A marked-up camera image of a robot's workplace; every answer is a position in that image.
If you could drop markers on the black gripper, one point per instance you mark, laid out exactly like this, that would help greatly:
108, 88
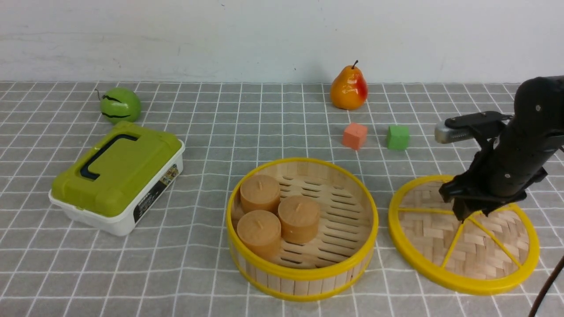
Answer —
500, 172

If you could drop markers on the yellow bamboo steamer lid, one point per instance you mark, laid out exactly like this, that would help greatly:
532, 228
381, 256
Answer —
483, 255

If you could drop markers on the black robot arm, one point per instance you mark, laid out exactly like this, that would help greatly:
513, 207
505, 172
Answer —
540, 101

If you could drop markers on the yellow bamboo steamer basket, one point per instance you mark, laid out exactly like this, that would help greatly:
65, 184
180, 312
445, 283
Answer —
336, 258

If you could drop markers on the green foam cube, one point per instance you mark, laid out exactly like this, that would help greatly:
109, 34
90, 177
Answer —
398, 137

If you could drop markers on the orange foam cube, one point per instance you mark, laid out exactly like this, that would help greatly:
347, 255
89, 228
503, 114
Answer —
354, 136

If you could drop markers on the tan round cake right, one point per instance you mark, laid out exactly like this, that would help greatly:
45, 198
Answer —
299, 217

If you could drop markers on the tan round cake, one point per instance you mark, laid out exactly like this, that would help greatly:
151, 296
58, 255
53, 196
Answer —
260, 192
260, 231
299, 217

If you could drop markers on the orange toy pear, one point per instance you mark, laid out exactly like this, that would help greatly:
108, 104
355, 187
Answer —
349, 90

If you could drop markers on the tan round cake back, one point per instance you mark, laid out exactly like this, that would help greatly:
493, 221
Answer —
260, 192

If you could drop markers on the tan round cake front left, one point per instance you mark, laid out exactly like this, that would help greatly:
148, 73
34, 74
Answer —
260, 231

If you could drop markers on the grey checked tablecloth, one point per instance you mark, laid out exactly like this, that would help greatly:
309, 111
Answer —
176, 263

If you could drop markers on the green lidded white storage box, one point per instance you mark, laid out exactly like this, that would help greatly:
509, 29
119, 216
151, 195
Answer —
116, 182

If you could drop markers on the green toy apple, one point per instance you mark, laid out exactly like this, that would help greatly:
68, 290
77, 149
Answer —
119, 104

